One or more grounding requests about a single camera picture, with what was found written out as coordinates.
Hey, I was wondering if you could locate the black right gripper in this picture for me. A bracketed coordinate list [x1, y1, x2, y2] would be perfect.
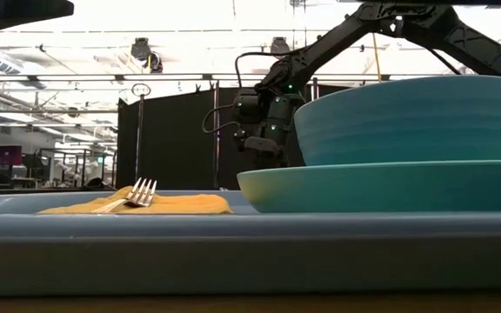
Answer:
[231, 94, 304, 170]

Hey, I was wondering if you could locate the yellow cloth napkin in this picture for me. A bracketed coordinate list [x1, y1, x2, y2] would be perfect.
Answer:
[37, 185, 235, 216]

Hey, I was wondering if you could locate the blue plastic tray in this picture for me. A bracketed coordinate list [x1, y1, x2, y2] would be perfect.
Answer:
[0, 190, 501, 297]

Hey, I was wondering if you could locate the teal plastic plate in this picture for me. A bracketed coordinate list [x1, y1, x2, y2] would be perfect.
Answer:
[236, 159, 501, 215]

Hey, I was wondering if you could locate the fork with orange handle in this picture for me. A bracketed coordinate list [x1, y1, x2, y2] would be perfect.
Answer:
[90, 176, 158, 215]

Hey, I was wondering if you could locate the blue plastic bowl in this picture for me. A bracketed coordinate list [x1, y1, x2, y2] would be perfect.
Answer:
[293, 74, 501, 167]

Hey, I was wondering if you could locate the black partition screen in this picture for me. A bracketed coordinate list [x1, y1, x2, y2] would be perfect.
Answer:
[116, 85, 321, 191]

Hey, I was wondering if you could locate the dark computer monitor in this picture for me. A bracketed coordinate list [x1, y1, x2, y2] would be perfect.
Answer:
[0, 145, 23, 168]

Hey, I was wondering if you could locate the black ceiling cable reel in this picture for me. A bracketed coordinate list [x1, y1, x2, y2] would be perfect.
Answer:
[270, 37, 291, 57]
[130, 37, 164, 74]

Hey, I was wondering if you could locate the black post with ring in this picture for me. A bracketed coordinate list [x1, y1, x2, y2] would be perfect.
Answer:
[130, 82, 152, 183]

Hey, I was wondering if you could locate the yellow hanging cable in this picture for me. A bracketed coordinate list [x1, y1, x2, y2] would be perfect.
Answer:
[371, 32, 384, 83]

